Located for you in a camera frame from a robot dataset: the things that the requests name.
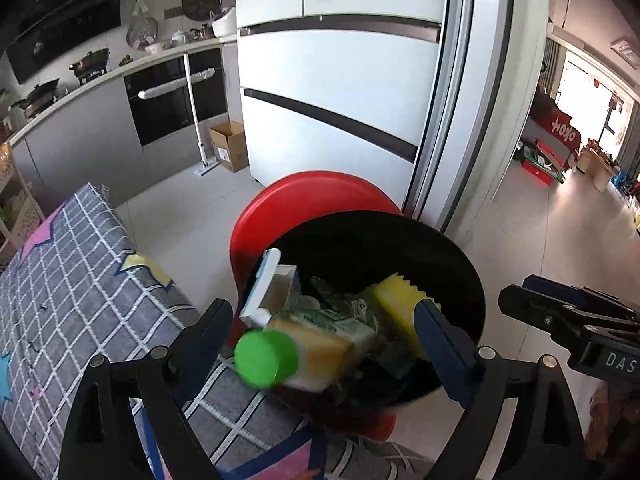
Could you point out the black trash bin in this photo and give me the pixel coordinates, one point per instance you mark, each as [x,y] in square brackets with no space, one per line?
[400,245]

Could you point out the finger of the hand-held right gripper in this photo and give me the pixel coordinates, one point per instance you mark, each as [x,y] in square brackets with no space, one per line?
[550,287]
[540,310]

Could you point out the white refrigerator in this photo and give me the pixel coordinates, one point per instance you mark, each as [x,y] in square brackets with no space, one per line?
[350,85]

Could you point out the black range hood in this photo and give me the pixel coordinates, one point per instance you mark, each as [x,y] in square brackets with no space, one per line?
[70,25]

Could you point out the black printed snack wrapper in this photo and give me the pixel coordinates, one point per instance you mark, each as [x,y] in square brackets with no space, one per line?
[340,305]

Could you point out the grey checkered tablecloth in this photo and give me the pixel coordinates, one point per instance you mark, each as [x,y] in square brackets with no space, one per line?
[75,270]

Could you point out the grey kitchen counter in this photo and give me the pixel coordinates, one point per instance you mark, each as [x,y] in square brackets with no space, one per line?
[75,130]

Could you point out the black wok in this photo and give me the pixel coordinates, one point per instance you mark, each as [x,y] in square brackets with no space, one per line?
[37,96]

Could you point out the white rice cooker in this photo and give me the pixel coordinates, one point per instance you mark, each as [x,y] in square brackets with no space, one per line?
[224,22]

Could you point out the white sliding door frame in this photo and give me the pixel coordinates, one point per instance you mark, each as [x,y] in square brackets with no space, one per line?
[480,85]

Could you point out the dark cooking pot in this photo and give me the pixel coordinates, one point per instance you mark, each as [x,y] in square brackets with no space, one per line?
[90,62]

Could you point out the round hanging pan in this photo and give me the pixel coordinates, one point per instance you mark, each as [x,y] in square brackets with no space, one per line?
[201,1]

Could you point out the pile of red boxes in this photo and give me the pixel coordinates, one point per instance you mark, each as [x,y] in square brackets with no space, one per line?
[560,127]

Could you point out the red plastic stool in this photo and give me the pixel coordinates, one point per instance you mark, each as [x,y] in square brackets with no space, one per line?
[300,200]

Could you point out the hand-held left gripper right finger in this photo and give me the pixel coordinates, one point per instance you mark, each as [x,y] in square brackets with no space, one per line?
[445,355]

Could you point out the wooden rack with red basket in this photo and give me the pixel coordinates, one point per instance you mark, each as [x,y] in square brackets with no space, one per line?
[20,210]

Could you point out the round hanging strainer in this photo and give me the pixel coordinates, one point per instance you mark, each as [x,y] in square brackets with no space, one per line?
[142,32]

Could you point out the white bottle green cap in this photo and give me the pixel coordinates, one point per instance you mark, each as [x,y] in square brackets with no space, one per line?
[310,355]

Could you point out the yellow sponge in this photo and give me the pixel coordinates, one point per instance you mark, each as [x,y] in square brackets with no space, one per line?
[390,305]

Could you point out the brown cardboard box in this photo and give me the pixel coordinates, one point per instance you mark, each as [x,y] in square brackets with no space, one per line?
[230,147]

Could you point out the white cardboard carton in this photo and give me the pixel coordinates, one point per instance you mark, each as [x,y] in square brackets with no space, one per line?
[265,290]

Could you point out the black built-in oven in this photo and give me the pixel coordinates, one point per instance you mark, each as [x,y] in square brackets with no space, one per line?
[165,100]

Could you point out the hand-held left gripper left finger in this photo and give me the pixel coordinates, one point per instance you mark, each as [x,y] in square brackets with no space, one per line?
[205,345]

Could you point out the small white pot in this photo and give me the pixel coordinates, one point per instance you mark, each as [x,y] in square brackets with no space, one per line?
[180,37]

